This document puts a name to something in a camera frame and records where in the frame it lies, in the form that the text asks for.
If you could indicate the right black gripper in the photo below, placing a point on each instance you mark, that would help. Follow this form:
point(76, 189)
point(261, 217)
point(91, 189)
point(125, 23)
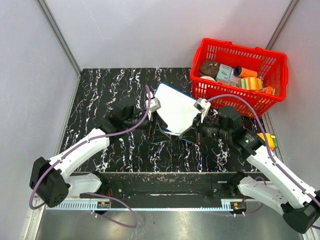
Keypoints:
point(189, 135)

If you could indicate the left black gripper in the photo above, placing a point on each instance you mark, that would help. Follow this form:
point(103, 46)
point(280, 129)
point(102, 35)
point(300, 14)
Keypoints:
point(159, 135)

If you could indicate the blue framed whiteboard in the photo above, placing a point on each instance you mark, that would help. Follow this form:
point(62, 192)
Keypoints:
point(176, 108)

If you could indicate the red capped whiteboard marker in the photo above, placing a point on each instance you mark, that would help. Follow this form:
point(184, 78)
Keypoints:
point(150, 132)

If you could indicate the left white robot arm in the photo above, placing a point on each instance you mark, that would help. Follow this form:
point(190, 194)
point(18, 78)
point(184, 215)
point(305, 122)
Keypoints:
point(52, 179)

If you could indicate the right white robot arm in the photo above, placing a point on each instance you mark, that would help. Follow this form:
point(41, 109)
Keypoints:
point(297, 202)

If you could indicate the white round lid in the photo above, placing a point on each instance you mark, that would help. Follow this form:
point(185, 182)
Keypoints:
point(208, 78)

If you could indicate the brown round bun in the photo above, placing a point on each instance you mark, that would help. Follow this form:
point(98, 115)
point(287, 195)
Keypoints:
point(209, 68)

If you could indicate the pale pink box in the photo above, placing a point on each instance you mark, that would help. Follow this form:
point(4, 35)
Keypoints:
point(234, 80)

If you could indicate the teal small box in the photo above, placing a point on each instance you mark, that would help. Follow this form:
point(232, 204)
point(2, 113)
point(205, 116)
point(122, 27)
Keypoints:
point(224, 73)

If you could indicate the red plastic shopping basket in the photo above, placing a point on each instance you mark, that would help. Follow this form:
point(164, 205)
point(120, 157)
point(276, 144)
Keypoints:
point(271, 67)

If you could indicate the yellow green sponge pack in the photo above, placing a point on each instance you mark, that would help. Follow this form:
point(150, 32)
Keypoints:
point(251, 83)

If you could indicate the orange tube blue cap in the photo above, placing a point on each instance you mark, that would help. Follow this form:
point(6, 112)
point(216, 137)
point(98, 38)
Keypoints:
point(242, 72)

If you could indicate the orange juice carton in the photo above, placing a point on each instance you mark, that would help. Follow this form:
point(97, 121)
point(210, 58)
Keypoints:
point(271, 140)

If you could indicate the orange snack box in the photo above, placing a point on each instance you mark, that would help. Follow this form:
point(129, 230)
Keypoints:
point(267, 90)

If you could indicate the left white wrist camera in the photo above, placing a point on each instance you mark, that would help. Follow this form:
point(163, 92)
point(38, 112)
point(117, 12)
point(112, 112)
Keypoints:
point(153, 105)

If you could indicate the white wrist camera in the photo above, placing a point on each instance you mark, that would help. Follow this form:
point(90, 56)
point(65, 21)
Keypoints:
point(153, 105)
point(203, 106)

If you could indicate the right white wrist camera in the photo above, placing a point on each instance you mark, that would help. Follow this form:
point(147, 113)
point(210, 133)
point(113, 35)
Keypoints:
point(203, 106)

